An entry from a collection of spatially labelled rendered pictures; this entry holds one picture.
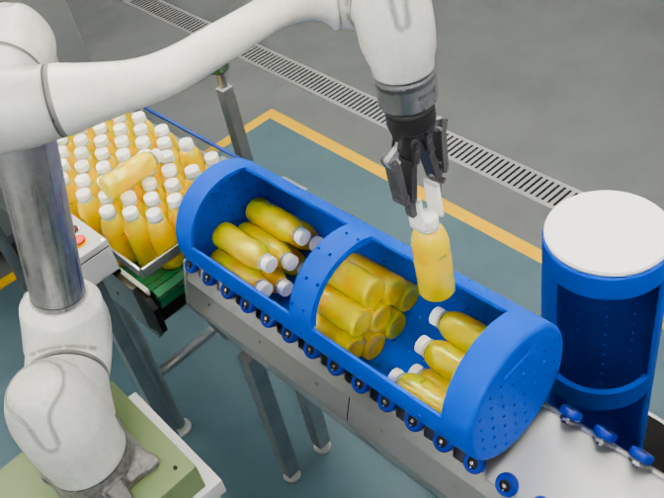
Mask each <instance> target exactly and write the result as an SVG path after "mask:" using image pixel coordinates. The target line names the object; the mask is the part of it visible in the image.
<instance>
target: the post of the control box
mask: <svg viewBox="0 0 664 498"><path fill-rule="evenodd" d="M96 287H97V288H98V289H99V291H100V293H101V295H102V298H103V300H104V302H105V303H106V305H107V307H108V309H109V312H110V316H111V322H112V336H113V342H114V343H115V345H116V347H117V349H118V351H119V353H120V355H121V357H122V359H123V361H124V364H125V365H126V367H127V369H128V371H129V373H130V375H131V377H132V379H133V381H134V383H135V385H136V387H137V388H138V390H139V392H140V394H141V396H142V398H143V400H144V401H145V402H146V403H147V404H148V406H149V407H150V408H151V409H152V410H153V411H154V412H155V413H156V414H157V415H158V416H159V417H160V418H161V419H162V420H163V421H164V422H165V423H166V424H167V425H168V426H169V427H170V428H171V429H172V430H173V431H174V432H175V433H176V434H177V435H178V436H179V437H180V435H179V433H178V431H177V429H176V427H175V425H174V423H173V421H172V419H171V417H170V415H169V413H168V411H167V409H166V407H165V405H164V403H163V401H162V399H161V397H160V395H159V393H158V391H157V389H156V387H155V385H154V383H153V381H152V379H151V377H150V375H149V373H148V371H147V369H146V367H145V365H144V363H143V361H142V359H141V357H140V355H139V353H138V351H137V350H136V348H135V346H134V343H133V341H132V339H131V337H130V335H129V333H128V331H127V329H126V327H125V324H124V322H123V320H122V318H121V316H120V314H119V312H118V310H117V308H116V306H115V304H114V302H113V300H112V298H111V296H110V294H109V292H108V290H107V288H106V286H105V284H104V282H103V281H101V282H99V283H98V284H96ZM180 438H181V437H180Z"/></svg>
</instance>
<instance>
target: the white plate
mask: <svg viewBox="0 0 664 498"><path fill-rule="evenodd" d="M543 235H544V240H545V243H546V245H547V247H548V249H549V250H550V252H551V253H552V254H553V255H554V256H555V257H556V258H557V259H558V260H559V261H561V262H562V263H563V264H565V265H567V266H568V267H570V268H572V269H574V270H577V271H579V272H582V273H585V274H589V275H594V276H601V277H624V276H631V275H635V274H639V273H642V272H644V271H647V270H649V269H651V268H653V267H655V266H656V265H658V264H659V263H660V262H662V261H663V260H664V211H663V210H662V209H661V208H660V207H658V206H657V205H656V204H654V203H652V202H651V201H649V200H647V199H644V198H642V197H640V196H637V195H634V194H630V193H625V192H619V191H593V192H587V193H583V194H579V195H576V196H573V197H571V198H569V199H567V200H565V201H563V202H561V203H560V204H559V205H557V206H556V207H555V208H554V209H553V210H552V211H551V212H550V213H549V215H548V216H547V218H546V221H545V223H544V229H543Z"/></svg>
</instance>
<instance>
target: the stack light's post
mask: <svg viewBox="0 0 664 498"><path fill-rule="evenodd" d="M215 90H216V93H217V96H218V100H219V102H220V105H221V109H222V112H223V115H224V119H225V122H226V125H227V129H228V132H229V135H230V139H231V142H232V145H233V149H234V152H235V154H236V155H238V156H240V157H241V158H243V159H247V160H250V161H252V162H254V160H253V156H252V153H251V149H250V146H249V142H248V139H247V135H246V131H245V128H244V124H243V121H242V118H241V115H240V111H239V108H238V104H237V101H236V97H235V94H234V90H233V87H232V86H231V85H229V84H227V88H225V89H220V86H218V87H217V88H215Z"/></svg>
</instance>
